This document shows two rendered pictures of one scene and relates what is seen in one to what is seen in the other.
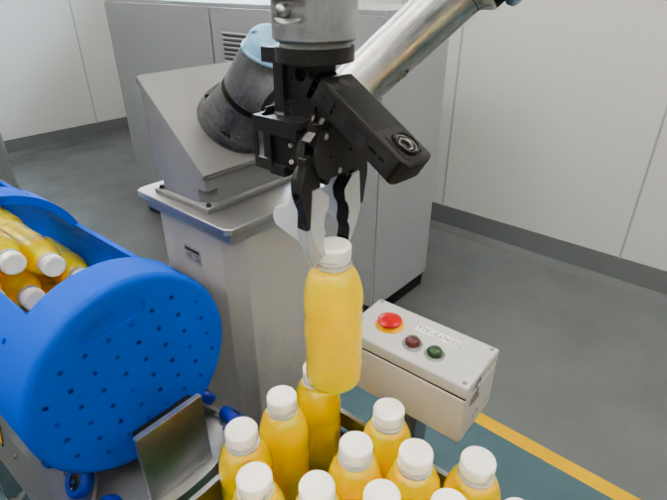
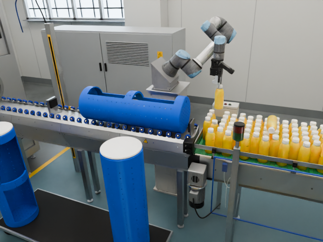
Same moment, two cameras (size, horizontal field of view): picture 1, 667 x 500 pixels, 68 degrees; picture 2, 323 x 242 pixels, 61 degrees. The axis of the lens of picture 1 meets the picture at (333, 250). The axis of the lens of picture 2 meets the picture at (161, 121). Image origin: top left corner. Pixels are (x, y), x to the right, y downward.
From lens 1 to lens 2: 164 cm
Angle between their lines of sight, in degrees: 15
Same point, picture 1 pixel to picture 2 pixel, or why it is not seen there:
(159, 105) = (156, 68)
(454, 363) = (233, 105)
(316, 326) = (218, 97)
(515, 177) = (207, 80)
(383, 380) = (221, 112)
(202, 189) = (168, 86)
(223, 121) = (170, 70)
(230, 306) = not seen: hidden behind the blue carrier
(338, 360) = (221, 102)
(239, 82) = (176, 62)
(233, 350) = not seen: hidden behind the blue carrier
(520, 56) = (203, 39)
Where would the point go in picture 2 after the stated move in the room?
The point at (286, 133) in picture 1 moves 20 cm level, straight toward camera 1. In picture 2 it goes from (216, 69) to (233, 77)
